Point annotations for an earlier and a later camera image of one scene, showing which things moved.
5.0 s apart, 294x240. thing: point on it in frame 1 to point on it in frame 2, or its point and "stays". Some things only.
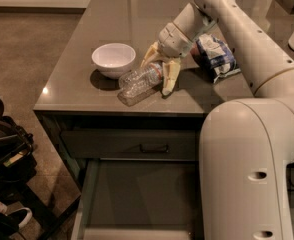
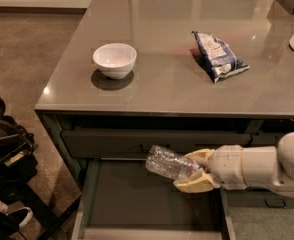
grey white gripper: [172, 40] to [226, 167]
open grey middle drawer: [141, 199] stays
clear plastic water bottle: [137, 82] to [171, 163]
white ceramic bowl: [113, 59] stays
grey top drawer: [132, 145] stays
